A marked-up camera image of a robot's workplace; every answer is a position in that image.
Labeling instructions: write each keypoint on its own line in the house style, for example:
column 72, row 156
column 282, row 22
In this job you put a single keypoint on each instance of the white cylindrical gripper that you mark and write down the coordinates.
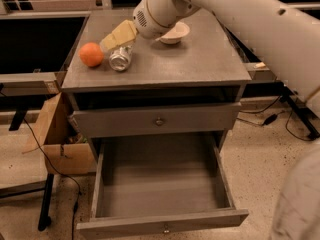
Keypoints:
column 145, row 21

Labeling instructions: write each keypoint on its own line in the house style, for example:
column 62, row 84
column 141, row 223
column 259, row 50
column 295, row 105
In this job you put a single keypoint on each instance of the silver 7up soda can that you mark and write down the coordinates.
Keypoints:
column 120, row 59

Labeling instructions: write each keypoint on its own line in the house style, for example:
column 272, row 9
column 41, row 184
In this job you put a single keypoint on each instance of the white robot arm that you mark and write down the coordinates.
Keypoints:
column 288, row 42

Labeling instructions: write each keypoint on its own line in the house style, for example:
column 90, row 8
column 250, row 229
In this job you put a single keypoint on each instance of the grey wooden drawer cabinet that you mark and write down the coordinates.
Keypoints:
column 203, row 68

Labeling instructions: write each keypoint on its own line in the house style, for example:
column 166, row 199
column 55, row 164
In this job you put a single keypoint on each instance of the closed grey top drawer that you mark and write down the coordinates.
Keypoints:
column 156, row 120

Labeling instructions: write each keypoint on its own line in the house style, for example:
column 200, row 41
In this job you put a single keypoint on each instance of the open grey middle drawer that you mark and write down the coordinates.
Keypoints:
column 159, row 184

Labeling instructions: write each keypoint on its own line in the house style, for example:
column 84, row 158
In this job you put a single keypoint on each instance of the orange fruit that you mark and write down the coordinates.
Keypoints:
column 91, row 54

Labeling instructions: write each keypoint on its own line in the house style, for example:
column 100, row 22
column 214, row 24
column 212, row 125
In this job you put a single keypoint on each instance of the brown cardboard box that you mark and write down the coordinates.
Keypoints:
column 53, row 133

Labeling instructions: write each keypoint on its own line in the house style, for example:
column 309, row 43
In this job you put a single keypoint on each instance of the small yellow foam scrap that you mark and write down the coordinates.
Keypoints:
column 260, row 65

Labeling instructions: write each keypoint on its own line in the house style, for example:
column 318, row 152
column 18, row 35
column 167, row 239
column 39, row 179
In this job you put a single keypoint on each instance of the black table leg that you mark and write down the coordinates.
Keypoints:
column 44, row 218

